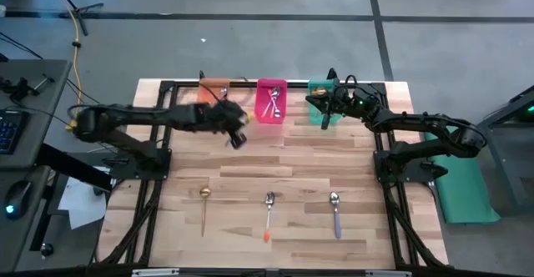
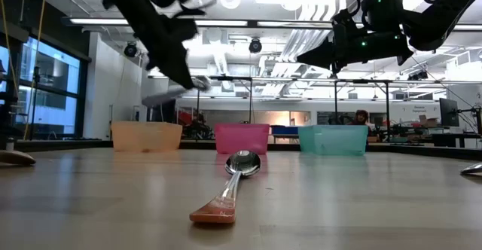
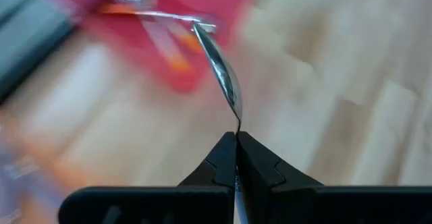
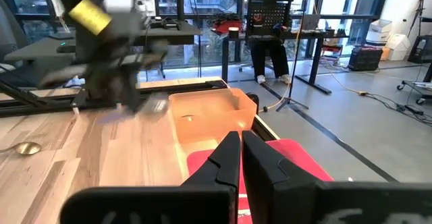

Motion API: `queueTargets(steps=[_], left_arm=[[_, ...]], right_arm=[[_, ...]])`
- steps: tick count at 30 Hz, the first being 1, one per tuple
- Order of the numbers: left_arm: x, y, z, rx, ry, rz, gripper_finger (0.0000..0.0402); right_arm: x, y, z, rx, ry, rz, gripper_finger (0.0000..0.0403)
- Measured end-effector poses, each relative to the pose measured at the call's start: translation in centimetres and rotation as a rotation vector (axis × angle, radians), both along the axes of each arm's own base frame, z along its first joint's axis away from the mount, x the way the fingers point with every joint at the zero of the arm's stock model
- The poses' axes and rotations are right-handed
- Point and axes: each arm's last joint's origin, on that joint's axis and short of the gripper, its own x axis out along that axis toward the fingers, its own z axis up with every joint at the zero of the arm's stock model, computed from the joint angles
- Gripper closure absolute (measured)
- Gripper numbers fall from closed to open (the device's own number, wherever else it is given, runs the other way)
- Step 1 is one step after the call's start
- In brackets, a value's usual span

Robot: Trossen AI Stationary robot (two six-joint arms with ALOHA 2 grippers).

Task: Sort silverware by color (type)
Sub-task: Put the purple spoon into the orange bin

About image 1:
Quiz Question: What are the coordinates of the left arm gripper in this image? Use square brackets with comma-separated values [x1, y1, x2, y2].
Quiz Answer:
[210, 99, 254, 149]

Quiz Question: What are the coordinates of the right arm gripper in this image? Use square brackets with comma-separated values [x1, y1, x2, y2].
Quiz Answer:
[305, 85, 354, 131]

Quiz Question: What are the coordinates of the green translucent plastic bin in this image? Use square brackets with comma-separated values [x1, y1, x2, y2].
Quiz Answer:
[307, 78, 343, 127]

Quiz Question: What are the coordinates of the orange translucent plastic bin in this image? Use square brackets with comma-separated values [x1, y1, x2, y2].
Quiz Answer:
[195, 77, 231, 108]

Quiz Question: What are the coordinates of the pink translucent plastic bin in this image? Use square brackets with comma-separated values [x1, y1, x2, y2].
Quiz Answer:
[254, 78, 289, 125]

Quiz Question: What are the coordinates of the black desk crossbar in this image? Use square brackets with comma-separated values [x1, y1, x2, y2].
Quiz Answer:
[35, 143, 114, 193]

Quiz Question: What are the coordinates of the white paper sheet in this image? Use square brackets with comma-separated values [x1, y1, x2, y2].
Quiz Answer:
[57, 176, 108, 231]

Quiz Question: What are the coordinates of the aluminium extrusion bar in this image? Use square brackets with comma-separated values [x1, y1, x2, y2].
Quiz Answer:
[365, 269, 413, 277]
[132, 268, 180, 277]

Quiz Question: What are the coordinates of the green floor mat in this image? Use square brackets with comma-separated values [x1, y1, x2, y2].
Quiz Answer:
[425, 130, 501, 225]

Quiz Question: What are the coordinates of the black tripod stand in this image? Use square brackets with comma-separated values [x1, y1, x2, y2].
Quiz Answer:
[46, 0, 105, 37]

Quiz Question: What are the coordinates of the grey metal cart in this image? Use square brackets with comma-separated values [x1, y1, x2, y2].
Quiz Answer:
[461, 83, 534, 219]

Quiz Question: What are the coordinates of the black desk clamp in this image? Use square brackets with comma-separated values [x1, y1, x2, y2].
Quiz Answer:
[0, 73, 55, 102]

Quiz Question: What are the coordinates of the black computer keyboard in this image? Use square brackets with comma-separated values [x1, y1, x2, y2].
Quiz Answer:
[0, 108, 27, 156]

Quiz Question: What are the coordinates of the black computer mouse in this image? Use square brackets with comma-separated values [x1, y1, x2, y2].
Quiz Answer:
[3, 179, 34, 221]

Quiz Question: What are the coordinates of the dark grey desk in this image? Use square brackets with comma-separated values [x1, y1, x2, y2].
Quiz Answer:
[0, 166, 55, 272]

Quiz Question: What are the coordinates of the black metal table frame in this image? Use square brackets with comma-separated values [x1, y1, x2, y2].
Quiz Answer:
[89, 78, 450, 277]

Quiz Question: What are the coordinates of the yellow power cable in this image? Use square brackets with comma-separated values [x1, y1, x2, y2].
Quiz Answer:
[64, 8, 83, 132]

